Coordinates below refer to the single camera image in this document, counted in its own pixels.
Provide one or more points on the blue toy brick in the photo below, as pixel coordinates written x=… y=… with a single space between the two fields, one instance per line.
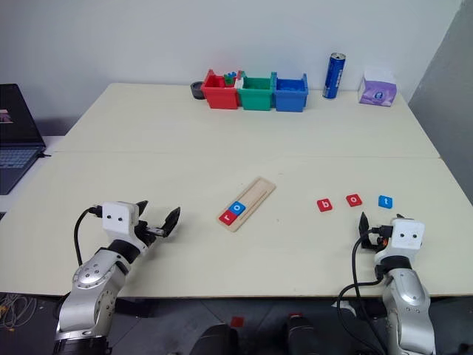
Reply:
x=230 y=74

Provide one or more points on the green toy brick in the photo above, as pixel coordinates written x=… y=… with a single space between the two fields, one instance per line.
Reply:
x=229 y=81

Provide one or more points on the blue letter tile t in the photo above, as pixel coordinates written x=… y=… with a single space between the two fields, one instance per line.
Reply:
x=386 y=201

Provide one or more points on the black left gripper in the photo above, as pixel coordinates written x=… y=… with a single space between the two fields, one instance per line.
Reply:
x=146 y=233

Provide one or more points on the dark open laptop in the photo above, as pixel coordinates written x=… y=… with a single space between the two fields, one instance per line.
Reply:
x=16 y=125

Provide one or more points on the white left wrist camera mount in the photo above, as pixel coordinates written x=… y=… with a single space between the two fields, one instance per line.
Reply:
x=118 y=222

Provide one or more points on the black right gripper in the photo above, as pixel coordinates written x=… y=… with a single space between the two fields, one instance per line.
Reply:
x=374 y=243

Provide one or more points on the red letter tile r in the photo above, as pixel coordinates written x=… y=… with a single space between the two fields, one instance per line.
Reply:
x=227 y=218

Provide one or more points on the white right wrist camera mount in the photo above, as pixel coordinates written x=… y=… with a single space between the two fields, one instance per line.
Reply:
x=406 y=233

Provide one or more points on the green plastic bin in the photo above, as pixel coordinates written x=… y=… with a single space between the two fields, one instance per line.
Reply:
x=256 y=99

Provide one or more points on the blue letter tile o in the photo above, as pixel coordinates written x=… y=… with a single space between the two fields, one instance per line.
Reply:
x=237 y=208

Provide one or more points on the red plastic bin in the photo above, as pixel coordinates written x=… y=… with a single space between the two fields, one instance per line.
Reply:
x=221 y=98

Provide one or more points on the black round holder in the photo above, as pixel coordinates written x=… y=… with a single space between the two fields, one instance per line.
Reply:
x=196 y=90

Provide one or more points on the white side desk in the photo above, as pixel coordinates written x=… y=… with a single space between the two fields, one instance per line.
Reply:
x=51 y=142

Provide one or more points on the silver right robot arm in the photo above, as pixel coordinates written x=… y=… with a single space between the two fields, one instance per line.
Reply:
x=406 y=296

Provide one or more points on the dark rounded shape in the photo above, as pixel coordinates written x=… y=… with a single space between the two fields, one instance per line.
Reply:
x=306 y=336
x=212 y=342

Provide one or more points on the purple tissue pack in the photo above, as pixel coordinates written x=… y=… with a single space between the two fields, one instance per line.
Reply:
x=377 y=92

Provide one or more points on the red letter tile o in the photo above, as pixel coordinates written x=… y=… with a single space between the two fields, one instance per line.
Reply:
x=354 y=200

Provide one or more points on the blue plastic bin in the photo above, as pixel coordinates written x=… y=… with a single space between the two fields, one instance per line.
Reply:
x=290 y=100

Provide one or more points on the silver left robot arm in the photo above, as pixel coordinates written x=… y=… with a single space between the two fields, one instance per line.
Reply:
x=92 y=288

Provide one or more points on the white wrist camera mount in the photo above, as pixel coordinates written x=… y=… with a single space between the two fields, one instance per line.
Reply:
x=118 y=222
x=406 y=233

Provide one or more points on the red letter tile b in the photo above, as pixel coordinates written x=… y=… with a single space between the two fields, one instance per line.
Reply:
x=325 y=205

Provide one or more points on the white toy brick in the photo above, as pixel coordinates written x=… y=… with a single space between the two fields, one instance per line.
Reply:
x=238 y=83

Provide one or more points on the blue drink can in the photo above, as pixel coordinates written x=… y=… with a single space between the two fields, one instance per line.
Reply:
x=333 y=77

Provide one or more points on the wooden letter tray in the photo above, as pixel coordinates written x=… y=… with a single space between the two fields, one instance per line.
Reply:
x=255 y=192

